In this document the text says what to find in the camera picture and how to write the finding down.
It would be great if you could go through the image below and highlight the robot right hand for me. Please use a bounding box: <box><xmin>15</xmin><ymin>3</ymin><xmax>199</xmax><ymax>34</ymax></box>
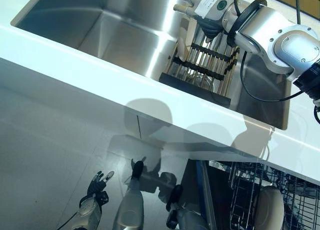
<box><xmin>173</xmin><ymin>0</ymin><xmax>236</xmax><ymax>44</ymax></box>

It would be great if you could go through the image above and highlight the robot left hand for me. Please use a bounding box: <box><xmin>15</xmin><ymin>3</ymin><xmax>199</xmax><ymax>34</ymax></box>
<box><xmin>85</xmin><ymin>169</ymin><xmax>116</xmax><ymax>198</ymax></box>

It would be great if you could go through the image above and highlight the beige round ceramic plate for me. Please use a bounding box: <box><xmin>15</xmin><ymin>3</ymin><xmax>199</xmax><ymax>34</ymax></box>
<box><xmin>178</xmin><ymin>16</ymin><xmax>199</xmax><ymax>64</ymax></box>
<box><xmin>254</xmin><ymin>185</ymin><xmax>286</xmax><ymax>230</ymax></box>

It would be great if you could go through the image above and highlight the black dishwasher door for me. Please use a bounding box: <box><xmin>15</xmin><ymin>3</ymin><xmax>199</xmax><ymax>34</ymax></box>
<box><xmin>181</xmin><ymin>159</ymin><xmax>219</xmax><ymax>230</ymax></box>

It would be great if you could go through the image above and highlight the robot left leg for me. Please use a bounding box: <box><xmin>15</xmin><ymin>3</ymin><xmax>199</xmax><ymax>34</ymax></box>
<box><xmin>111</xmin><ymin>156</ymin><xmax>148</xmax><ymax>230</ymax></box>

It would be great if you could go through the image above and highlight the black sink drying rack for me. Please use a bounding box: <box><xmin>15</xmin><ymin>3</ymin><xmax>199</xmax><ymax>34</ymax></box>
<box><xmin>158</xmin><ymin>14</ymin><xmax>243</xmax><ymax>109</ymax></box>

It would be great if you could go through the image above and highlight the stainless steel kitchen sink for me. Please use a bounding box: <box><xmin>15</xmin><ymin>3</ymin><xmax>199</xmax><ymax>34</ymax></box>
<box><xmin>11</xmin><ymin>0</ymin><xmax>292</xmax><ymax>131</ymax></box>

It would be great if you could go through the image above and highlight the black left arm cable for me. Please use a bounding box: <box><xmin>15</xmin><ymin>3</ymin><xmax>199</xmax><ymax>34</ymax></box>
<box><xmin>55</xmin><ymin>211</ymin><xmax>81</xmax><ymax>230</ymax></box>

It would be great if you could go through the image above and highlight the yellow window with dark frame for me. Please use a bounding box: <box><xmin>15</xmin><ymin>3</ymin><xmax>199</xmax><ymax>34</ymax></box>
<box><xmin>259</xmin><ymin>0</ymin><xmax>320</xmax><ymax>21</ymax></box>

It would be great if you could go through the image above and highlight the dark wire dishwasher rack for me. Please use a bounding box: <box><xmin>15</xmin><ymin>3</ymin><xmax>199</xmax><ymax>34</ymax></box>
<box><xmin>208</xmin><ymin>160</ymin><xmax>320</xmax><ymax>230</ymax></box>

